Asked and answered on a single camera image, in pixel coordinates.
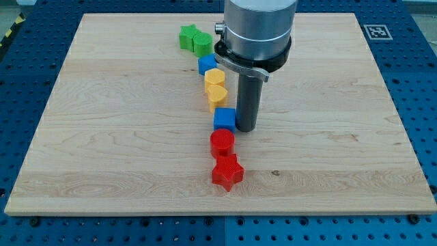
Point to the green cylinder block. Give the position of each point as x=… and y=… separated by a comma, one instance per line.
x=202, y=44

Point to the blue cube block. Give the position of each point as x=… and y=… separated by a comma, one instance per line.
x=225, y=118

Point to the yellow heart block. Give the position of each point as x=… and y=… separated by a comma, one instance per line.
x=217, y=97

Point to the green star block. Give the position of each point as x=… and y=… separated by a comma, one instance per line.
x=186, y=36

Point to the white fiducial marker tag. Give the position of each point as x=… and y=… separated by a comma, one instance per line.
x=377, y=32

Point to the red star block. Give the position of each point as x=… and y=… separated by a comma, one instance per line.
x=227, y=172

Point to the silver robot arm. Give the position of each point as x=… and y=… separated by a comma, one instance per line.
x=255, y=36

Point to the blue pentagon block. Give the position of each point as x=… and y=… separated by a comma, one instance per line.
x=206, y=63

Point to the yellow hexagon block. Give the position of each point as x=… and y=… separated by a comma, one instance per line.
x=214, y=76

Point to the red cylinder block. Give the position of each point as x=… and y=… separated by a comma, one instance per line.
x=222, y=142

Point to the light wooden board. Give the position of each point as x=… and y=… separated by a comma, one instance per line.
x=126, y=130

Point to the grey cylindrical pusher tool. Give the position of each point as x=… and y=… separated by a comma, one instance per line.
x=248, y=98

